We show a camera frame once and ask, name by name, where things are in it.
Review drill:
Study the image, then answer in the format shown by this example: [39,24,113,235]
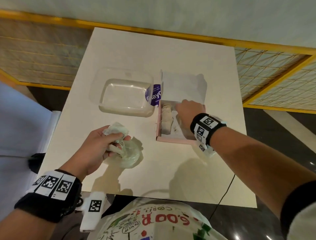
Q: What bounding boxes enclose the row of boxed tea bags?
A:
[160,104,184,136]

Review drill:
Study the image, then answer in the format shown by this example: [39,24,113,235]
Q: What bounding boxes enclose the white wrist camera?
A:
[198,143,218,159]
[79,192,107,233]

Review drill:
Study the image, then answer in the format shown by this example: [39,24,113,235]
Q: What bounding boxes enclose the black right wristband with markers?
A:
[190,113,227,147]

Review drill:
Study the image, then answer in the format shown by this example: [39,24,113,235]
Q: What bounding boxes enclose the person's left forearm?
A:
[0,206,63,240]

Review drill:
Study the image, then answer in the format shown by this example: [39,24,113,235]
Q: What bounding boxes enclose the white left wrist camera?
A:
[79,192,107,233]

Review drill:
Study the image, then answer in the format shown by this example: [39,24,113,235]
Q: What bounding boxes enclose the person's right forearm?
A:
[209,126,316,222]

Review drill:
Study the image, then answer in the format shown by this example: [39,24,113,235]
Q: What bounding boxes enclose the person's left hand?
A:
[60,125,131,180]

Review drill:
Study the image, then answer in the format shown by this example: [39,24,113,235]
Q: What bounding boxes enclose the black wristband with markers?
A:
[14,169,83,223]
[190,113,227,147]

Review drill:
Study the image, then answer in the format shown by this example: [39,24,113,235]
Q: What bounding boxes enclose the black sleeve cuff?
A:
[280,180,316,240]

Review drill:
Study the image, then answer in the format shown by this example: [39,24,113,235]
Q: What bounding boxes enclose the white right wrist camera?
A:
[198,143,218,159]

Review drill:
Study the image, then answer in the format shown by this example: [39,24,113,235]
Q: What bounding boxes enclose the clear plastic container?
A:
[90,67,155,118]

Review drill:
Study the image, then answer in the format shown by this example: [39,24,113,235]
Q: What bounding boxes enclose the black cable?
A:
[207,173,235,223]

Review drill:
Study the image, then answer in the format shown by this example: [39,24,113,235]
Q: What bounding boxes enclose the pink cardboard box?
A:
[155,69,208,146]

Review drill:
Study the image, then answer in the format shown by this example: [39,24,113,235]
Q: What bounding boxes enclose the yellow framed mesh panel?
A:
[234,46,316,115]
[0,9,95,91]

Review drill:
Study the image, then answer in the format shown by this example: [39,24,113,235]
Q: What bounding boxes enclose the black left wristband with markers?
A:
[14,169,83,223]

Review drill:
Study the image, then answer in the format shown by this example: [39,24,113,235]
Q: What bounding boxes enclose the bunch of white tea bags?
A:
[102,122,130,159]

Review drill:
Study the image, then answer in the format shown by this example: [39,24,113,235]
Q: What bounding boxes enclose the pale blue cloth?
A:
[0,82,62,159]

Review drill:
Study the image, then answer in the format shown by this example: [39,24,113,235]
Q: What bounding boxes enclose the crumpled clear plastic wrap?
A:
[116,136,144,169]

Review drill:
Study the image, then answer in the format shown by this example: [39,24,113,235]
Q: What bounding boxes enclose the person's right hand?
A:
[175,99,207,132]

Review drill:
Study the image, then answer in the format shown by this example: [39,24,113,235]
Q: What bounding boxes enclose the white printed shirt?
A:
[96,197,214,240]

